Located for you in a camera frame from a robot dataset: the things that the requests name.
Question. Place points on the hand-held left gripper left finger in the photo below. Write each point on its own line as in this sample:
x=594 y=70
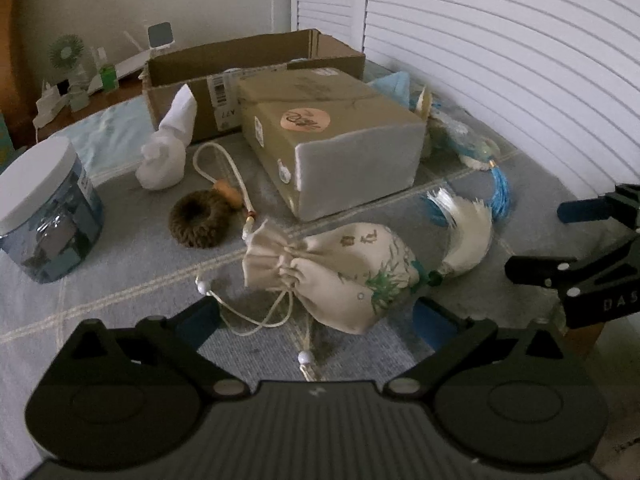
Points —
x=200 y=321

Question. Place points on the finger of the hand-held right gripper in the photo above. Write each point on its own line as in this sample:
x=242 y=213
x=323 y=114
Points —
x=580 y=211
x=540 y=267

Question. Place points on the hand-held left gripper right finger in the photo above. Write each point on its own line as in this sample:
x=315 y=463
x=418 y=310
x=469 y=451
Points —
x=431 y=321

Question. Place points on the brown hair scrunchie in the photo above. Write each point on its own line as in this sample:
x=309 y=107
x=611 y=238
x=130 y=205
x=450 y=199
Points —
x=181 y=226

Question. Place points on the light blue tasselled sachet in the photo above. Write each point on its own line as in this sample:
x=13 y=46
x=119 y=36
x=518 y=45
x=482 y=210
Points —
x=470 y=142

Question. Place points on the brown cardboard box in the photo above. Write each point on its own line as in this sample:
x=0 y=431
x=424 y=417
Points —
x=200 y=57

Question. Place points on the grey checked blanket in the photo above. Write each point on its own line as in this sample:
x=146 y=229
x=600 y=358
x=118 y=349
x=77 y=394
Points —
x=150 y=280

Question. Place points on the white folded cloth bunny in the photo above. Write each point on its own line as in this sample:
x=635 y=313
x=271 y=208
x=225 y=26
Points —
x=162 y=160

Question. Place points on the wide white louvered door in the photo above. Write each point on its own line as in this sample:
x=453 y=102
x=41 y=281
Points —
x=500 y=50

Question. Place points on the clear jar with white lid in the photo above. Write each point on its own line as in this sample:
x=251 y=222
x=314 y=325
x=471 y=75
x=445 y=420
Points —
x=47 y=220

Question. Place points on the light blue blanket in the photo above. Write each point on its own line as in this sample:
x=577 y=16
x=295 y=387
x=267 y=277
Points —
x=115 y=135

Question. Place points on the light blue face mask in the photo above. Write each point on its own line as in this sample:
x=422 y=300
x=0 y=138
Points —
x=392 y=87

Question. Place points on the gold paper wrapped box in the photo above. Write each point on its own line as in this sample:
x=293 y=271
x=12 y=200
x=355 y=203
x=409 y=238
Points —
x=325 y=110

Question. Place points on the wooden nightstand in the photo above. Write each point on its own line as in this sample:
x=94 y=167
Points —
x=117 y=91

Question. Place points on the green liquid spray bottle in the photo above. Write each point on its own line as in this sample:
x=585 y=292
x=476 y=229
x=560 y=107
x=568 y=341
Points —
x=107 y=77

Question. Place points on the white power strip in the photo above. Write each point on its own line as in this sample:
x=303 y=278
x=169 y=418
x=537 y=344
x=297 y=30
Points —
x=50 y=105

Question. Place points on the white router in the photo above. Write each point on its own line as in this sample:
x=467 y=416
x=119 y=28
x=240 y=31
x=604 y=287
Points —
x=131 y=62

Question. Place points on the small white screen device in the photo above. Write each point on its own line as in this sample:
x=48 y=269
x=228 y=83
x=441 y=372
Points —
x=160 y=35

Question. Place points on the pale green desk fan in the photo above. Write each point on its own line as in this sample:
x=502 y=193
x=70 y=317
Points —
x=67 y=52

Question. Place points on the narrow white louvered door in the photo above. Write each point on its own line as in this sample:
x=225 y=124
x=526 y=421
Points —
x=330 y=0

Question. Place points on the wooden headboard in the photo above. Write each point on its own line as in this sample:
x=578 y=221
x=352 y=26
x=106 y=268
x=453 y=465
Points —
x=11 y=35

